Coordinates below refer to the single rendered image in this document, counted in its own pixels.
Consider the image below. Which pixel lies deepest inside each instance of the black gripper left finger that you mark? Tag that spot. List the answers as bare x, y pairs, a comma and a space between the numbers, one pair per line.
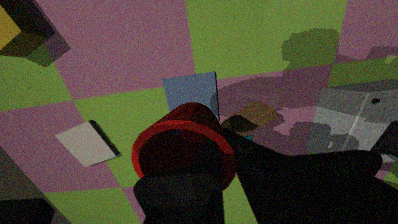
198, 185

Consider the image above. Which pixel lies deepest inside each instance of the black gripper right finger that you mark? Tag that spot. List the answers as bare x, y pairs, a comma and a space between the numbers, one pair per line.
270, 179

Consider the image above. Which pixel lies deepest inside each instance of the dark red cup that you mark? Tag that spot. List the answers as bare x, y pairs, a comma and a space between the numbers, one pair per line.
158, 149

